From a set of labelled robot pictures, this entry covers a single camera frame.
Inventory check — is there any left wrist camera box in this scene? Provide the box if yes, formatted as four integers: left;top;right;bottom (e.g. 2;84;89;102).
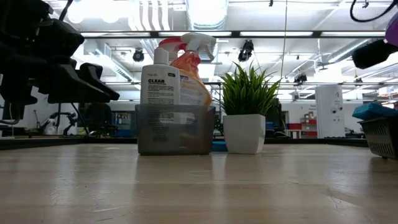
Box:
40;17;85;59

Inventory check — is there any grey translucent caddy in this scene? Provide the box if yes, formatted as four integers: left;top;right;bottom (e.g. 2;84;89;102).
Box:
134;103;216;156

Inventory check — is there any red storage shelf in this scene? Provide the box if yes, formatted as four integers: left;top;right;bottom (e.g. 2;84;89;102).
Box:
287;117;318;138

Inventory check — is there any light blue sponge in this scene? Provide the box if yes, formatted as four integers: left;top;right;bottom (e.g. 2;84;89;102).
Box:
351;102;398;121

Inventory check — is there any black mesh basket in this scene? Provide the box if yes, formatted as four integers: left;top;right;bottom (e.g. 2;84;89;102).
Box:
357;117;398;160

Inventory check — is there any black office chair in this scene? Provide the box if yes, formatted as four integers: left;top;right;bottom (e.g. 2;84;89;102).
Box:
83;102;119;138

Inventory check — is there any thin hanging cord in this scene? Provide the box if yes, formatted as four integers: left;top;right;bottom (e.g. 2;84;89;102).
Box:
279;0;289;91

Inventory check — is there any dark blue sponge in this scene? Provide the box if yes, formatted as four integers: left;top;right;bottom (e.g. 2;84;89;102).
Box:
211;141;230;153

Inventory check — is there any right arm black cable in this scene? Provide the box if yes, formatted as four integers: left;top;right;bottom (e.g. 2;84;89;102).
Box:
349;0;398;24

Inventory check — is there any white tall cabinet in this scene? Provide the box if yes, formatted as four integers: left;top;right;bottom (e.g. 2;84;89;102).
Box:
315;84;345;139

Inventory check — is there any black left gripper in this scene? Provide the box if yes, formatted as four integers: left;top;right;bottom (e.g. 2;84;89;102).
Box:
0;0;121;121

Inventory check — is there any green plant white pot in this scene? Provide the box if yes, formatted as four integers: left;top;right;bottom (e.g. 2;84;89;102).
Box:
216;60;282;156

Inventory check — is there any silver ribbed air duct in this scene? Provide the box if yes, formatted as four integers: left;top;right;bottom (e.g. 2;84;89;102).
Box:
185;0;229;63

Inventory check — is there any orange spray bottle white trigger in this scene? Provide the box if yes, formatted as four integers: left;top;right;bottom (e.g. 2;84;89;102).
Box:
169;32;218;152

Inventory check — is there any black ceiling spotlight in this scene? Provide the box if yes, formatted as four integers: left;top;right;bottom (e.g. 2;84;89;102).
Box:
132;47;146;63
237;39;255;62
293;72;308;85

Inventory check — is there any black background metal frame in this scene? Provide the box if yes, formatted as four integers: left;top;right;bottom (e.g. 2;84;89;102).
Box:
55;80;398;126

